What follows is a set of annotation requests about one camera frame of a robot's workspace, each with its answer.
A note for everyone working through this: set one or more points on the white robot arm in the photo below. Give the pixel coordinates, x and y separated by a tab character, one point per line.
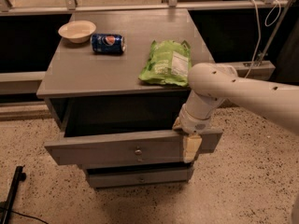
243	138

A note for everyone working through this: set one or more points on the black stand leg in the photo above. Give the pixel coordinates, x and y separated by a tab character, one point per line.
6	206

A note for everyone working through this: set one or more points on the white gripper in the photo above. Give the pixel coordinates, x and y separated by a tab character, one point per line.
193	122

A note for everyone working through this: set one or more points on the white ceramic bowl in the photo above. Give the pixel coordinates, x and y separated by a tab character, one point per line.
77	31

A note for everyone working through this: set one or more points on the metal railing frame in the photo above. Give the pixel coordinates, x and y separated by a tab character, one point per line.
32	61

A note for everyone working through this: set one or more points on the grey drawer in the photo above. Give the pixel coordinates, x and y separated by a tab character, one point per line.
103	138
141	177

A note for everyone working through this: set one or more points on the grey bottom drawer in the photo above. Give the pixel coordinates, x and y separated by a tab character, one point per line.
141	177

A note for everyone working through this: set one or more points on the grey top drawer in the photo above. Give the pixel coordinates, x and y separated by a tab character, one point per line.
103	138

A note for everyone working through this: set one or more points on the blue pepsi soda can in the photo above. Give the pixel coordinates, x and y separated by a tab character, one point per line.
108	43

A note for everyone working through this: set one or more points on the green chip bag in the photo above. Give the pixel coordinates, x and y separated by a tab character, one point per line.
168	64

